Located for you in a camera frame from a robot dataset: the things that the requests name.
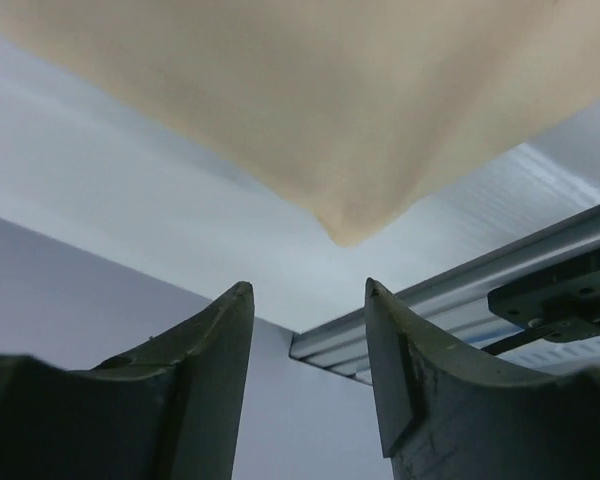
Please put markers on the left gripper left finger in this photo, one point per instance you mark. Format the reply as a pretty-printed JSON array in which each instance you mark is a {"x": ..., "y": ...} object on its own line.
[{"x": 169, "y": 408}]

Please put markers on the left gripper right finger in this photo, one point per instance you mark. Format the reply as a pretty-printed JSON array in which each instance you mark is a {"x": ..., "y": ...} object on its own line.
[{"x": 447, "y": 410}]

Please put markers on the yellow t shirt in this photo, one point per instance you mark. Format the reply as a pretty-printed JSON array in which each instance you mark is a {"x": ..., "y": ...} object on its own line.
[{"x": 353, "y": 110}]

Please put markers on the aluminium front rail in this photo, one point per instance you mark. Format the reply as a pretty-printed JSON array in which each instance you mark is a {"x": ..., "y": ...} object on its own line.
[{"x": 455, "y": 300}]

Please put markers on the white slotted cable duct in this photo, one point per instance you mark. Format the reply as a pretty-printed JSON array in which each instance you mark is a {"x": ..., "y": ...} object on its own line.
[{"x": 556, "y": 358}]

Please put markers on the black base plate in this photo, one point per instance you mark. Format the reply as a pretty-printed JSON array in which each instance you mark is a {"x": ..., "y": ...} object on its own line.
[{"x": 559, "y": 304}]

